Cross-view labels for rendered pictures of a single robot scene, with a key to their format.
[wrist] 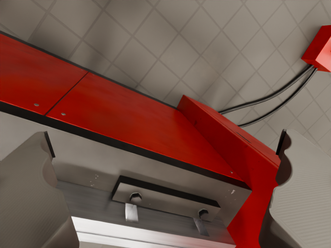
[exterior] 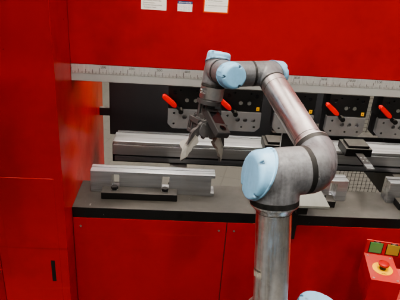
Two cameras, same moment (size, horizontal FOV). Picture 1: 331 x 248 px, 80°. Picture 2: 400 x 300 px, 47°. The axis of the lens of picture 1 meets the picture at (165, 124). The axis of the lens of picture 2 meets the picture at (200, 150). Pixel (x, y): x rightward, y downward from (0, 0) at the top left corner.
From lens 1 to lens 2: 1.40 m
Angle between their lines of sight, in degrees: 54
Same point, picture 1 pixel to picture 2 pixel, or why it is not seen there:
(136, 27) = not seen: outside the picture
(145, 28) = not seen: outside the picture
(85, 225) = (188, 172)
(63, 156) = (209, 203)
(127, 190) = (171, 193)
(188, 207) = (126, 190)
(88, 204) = (190, 183)
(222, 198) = (96, 200)
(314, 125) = not seen: outside the picture
